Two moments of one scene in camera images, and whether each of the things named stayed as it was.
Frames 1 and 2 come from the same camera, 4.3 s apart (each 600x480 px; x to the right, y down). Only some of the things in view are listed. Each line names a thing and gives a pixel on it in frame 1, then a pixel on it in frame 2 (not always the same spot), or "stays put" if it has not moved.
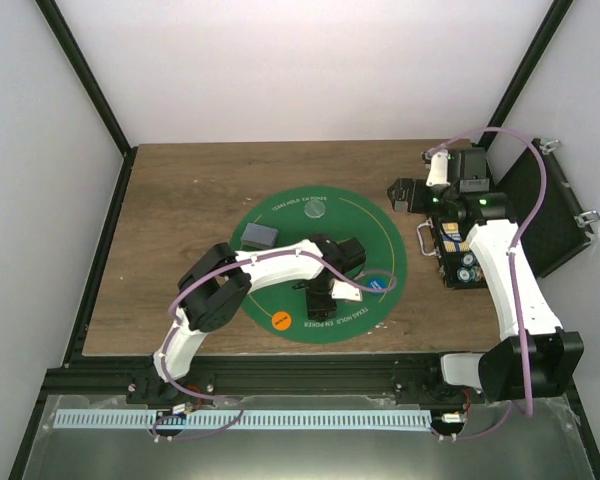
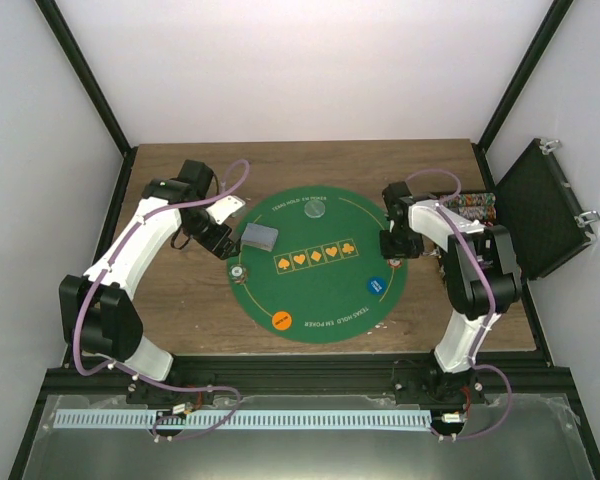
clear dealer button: [314, 208] stays put
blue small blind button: [377, 283] stays put
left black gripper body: [314, 306] → [212, 242]
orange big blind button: [281, 320] stays put
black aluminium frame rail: [235, 374] stays put
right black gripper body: [417, 204] → [403, 243]
